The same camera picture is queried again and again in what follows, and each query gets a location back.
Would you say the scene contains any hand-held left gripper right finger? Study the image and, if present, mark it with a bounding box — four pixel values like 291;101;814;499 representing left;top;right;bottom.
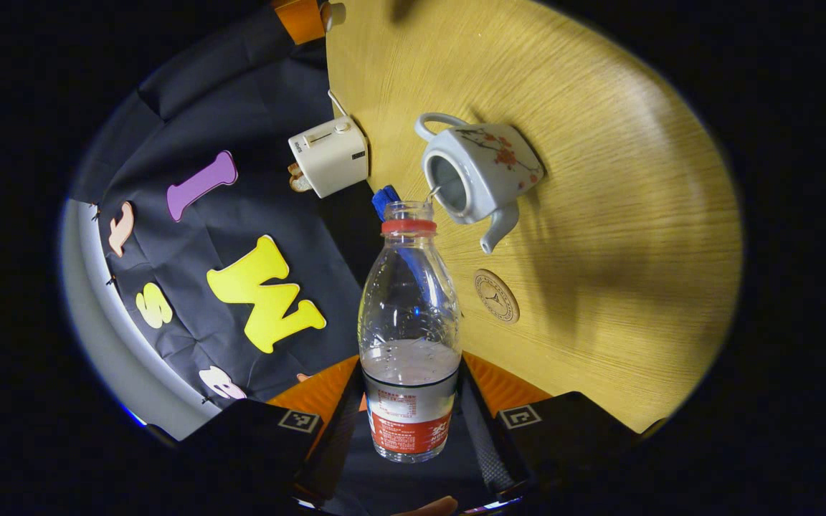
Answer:
456;351;665;504

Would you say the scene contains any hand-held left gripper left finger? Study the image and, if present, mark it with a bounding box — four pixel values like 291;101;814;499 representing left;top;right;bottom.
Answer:
169;355;368;506

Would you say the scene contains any clear water bottle red label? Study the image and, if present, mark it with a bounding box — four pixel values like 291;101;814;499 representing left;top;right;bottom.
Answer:
358;201;462;464

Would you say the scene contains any round wooden coaster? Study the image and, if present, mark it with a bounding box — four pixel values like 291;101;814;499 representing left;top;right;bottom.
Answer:
474;269;521;325

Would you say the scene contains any white floral teacup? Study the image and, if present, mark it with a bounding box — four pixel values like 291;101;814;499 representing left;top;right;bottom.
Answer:
414;113;545;255

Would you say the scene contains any black backdrop cloth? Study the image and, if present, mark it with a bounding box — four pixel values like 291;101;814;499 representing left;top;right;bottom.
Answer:
69;0;385;411

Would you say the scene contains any white toaster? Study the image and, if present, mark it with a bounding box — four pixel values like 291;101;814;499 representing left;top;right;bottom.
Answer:
288;117;370;199

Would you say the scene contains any blue folded towel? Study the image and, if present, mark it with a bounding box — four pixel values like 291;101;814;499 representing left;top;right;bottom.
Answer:
372;185;402;222

